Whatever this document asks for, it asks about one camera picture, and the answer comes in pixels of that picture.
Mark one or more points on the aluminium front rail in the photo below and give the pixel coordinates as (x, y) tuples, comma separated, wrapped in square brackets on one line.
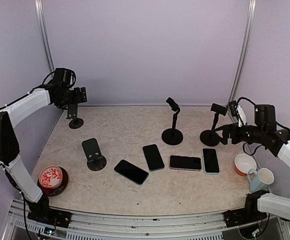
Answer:
[(96, 226)]

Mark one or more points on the right aluminium frame post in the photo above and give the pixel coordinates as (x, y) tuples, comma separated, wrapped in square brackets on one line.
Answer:
[(244, 49)]

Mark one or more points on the clear case phone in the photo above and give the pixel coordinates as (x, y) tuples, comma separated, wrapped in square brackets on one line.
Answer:
[(185, 163)]

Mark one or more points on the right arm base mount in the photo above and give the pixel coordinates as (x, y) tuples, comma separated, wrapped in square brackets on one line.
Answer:
[(241, 216)]

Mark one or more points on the aluminium frame post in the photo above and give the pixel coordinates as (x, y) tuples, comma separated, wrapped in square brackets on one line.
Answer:
[(244, 49), (44, 34)]

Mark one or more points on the black gooseneck phone stand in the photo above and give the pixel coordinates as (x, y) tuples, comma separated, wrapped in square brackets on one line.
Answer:
[(173, 136)]

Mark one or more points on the light blue case phone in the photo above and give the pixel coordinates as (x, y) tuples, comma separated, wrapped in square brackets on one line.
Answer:
[(210, 161)]

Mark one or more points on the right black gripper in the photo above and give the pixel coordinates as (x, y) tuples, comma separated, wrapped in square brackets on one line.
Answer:
[(234, 127)]

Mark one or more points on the black clamp phone stand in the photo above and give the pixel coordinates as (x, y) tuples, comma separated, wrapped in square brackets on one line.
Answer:
[(208, 137)]

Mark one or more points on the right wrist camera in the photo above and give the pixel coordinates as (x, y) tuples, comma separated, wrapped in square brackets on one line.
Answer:
[(237, 111)]

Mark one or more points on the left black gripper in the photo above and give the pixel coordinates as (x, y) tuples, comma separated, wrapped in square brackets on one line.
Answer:
[(78, 98)]

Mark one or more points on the folding phone stand wood base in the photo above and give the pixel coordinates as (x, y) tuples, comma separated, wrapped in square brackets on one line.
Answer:
[(72, 115)]

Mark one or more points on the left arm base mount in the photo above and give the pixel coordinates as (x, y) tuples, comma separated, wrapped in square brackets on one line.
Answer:
[(50, 216)]

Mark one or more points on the light blue mug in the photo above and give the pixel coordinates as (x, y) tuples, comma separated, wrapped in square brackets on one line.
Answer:
[(259, 179)]

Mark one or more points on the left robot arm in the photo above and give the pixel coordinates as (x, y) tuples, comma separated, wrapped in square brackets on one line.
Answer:
[(60, 92)]

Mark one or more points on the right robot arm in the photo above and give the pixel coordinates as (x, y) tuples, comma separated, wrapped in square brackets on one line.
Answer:
[(270, 134)]

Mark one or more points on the left aluminium frame post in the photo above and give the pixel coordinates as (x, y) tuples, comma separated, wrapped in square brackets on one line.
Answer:
[(44, 34)]

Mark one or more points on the red patterned round tin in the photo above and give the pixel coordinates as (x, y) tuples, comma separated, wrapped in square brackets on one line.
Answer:
[(53, 180)]

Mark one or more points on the orange white bowl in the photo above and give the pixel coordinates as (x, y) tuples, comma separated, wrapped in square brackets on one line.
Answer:
[(243, 163)]

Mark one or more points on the teal phone lying diagonal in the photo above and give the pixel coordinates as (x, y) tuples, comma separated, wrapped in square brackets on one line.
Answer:
[(131, 172)]

